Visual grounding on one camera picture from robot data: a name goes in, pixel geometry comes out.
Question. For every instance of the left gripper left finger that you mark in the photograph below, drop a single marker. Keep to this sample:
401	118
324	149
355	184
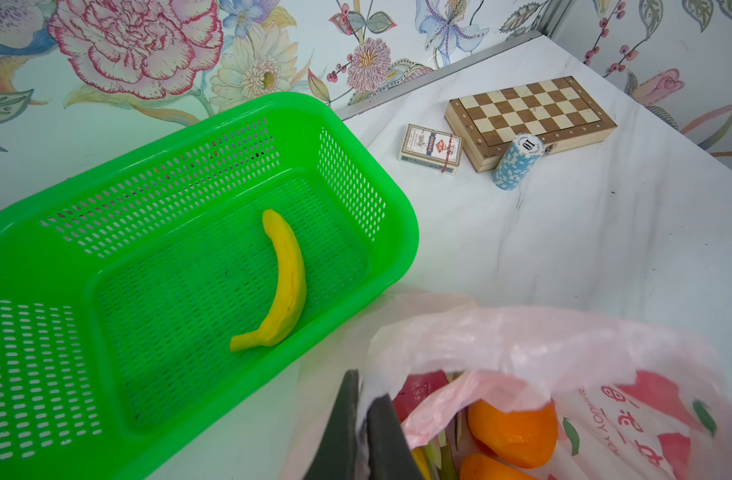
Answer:
337	455

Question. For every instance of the green plastic basket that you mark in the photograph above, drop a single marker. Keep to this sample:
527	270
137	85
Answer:
121	288

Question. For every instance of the pink plastic bag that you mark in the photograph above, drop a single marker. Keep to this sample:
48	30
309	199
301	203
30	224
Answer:
632	400

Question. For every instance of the red fruit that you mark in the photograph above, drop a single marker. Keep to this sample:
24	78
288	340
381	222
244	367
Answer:
415	390

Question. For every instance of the yellow banana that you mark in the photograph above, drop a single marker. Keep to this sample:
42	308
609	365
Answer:
291	291

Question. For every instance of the orange fruit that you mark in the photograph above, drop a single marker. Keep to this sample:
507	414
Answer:
525	439
481	467

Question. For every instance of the yellow lemon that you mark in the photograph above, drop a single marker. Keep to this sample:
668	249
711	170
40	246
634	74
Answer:
422	463

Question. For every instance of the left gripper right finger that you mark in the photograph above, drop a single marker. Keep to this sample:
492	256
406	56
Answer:
389	457

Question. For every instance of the playing card deck box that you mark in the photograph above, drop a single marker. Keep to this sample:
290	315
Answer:
432	149

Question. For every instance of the wooden chessboard box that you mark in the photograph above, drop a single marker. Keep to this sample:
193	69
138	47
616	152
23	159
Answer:
560	112

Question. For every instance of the blue poker chip stack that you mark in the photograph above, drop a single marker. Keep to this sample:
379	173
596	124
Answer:
515	164

